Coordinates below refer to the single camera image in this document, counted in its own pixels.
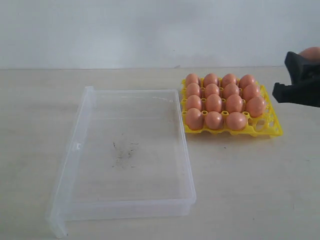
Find brown egg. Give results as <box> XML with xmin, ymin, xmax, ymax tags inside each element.
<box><xmin>185</xmin><ymin>108</ymin><xmax>204</xmax><ymax>131</ymax></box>
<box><xmin>299</xmin><ymin>46</ymin><xmax>320</xmax><ymax>62</ymax></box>
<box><xmin>222</xmin><ymin>83</ymin><xmax>240</xmax><ymax>99</ymax></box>
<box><xmin>204</xmin><ymin>111</ymin><xmax>224</xmax><ymax>130</ymax></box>
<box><xmin>245</xmin><ymin>96</ymin><xmax>266</xmax><ymax>118</ymax></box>
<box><xmin>226</xmin><ymin>112</ymin><xmax>248</xmax><ymax>131</ymax></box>
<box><xmin>204</xmin><ymin>83</ymin><xmax>220</xmax><ymax>98</ymax></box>
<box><xmin>185</xmin><ymin>82</ymin><xmax>202</xmax><ymax>98</ymax></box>
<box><xmin>185</xmin><ymin>95</ymin><xmax>202</xmax><ymax>111</ymax></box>
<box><xmin>225</xmin><ymin>94</ymin><xmax>243</xmax><ymax>114</ymax></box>
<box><xmin>242</xmin><ymin>84</ymin><xmax>261</xmax><ymax>102</ymax></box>
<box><xmin>205</xmin><ymin>94</ymin><xmax>222</xmax><ymax>113</ymax></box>

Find brown egg packed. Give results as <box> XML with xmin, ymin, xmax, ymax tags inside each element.
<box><xmin>185</xmin><ymin>73</ymin><xmax>201</xmax><ymax>87</ymax></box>
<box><xmin>220</xmin><ymin>73</ymin><xmax>237</xmax><ymax>88</ymax></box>
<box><xmin>203</xmin><ymin>73</ymin><xmax>219</xmax><ymax>88</ymax></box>
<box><xmin>238</xmin><ymin>74</ymin><xmax>256</xmax><ymax>90</ymax></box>

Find yellow plastic egg tray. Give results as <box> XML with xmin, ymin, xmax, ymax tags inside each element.
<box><xmin>180</xmin><ymin>79</ymin><xmax>283</xmax><ymax>137</ymax></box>

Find clear plastic bin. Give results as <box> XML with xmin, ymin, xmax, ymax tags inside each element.
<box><xmin>46</xmin><ymin>86</ymin><xmax>197</xmax><ymax>238</ymax></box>

